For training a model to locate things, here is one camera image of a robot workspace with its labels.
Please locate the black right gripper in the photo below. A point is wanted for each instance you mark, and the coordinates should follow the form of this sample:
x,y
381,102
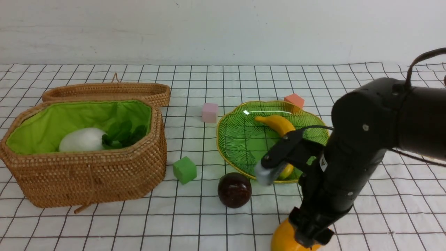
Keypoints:
x,y
322,205

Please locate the orange toy mango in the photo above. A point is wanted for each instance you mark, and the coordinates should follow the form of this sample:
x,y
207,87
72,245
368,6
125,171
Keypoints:
x,y
283,239

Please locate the dark red toy passionfruit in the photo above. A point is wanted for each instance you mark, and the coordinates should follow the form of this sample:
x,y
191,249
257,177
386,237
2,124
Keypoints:
x,y
234,190

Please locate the yellow toy banana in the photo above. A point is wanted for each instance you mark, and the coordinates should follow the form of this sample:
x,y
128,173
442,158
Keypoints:
x,y
282,126

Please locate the orange toy carrot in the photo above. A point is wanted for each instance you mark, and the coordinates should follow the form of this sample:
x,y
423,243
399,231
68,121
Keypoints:
x,y
123,134

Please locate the white toy radish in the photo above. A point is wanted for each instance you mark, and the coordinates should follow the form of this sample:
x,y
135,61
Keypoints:
x,y
87,139

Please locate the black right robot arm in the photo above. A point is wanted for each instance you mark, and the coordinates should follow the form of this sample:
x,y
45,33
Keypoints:
x,y
367,122

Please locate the green glass leaf plate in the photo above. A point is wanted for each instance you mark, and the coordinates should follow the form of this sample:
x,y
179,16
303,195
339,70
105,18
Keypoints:
x,y
242,141

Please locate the orange foam cube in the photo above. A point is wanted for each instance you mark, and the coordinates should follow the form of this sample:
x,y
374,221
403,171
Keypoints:
x,y
295,100

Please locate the white grid tablecloth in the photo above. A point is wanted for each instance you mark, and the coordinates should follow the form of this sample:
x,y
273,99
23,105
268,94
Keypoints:
x,y
402,208

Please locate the green foam cube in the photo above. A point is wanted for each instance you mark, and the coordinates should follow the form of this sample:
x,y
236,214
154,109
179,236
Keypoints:
x,y
185,170

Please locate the pink foam cube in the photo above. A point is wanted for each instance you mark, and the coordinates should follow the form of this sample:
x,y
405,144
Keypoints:
x,y
210,113

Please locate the woven rattan basket lid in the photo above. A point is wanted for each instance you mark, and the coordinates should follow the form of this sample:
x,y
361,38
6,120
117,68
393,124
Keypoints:
x,y
156,94

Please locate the woven rattan basket green lining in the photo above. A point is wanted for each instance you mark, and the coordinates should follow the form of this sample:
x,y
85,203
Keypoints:
x,y
50,178

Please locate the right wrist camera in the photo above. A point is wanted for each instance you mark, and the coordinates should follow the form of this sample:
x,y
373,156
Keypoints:
x,y
291,149

